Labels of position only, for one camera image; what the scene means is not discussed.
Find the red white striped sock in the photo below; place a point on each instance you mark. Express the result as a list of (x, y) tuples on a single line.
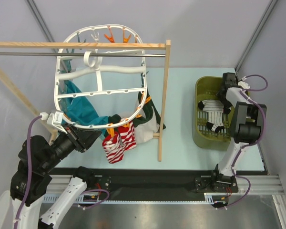
[(127, 136)]

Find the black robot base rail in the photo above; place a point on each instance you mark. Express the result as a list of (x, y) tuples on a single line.
[(161, 185)]

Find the teal blue garment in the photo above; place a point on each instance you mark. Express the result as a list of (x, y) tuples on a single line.
[(81, 111)]

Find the teal clothes peg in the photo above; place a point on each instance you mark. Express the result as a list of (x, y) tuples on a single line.
[(79, 39)]

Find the wooden clothes rack frame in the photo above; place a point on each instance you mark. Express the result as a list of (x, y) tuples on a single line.
[(93, 45)]

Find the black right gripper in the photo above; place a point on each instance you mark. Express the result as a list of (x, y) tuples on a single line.
[(223, 96)]

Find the red white santa sock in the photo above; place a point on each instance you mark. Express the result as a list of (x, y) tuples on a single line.
[(113, 148)]

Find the white pinstriped black-toe sock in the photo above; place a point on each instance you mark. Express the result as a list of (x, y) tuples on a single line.
[(215, 121), (213, 106)]

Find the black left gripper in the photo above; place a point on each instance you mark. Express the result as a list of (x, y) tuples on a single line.
[(82, 138)]

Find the metal hanging rod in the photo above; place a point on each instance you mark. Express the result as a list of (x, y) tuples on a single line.
[(81, 54)]

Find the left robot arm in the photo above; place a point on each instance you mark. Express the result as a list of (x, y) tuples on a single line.
[(37, 159)]

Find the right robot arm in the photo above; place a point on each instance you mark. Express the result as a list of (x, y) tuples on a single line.
[(246, 128)]

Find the white plastic clip hanger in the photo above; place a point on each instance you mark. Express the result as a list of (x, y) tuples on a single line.
[(94, 65)]

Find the white clothes peg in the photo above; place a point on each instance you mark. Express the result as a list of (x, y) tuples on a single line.
[(95, 36)]

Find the green and white garment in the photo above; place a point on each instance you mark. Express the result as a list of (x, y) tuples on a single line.
[(146, 123)]

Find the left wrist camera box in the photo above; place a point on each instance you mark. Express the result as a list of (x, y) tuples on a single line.
[(54, 120)]

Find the olive green plastic basket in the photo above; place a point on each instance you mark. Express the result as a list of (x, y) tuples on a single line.
[(206, 88)]

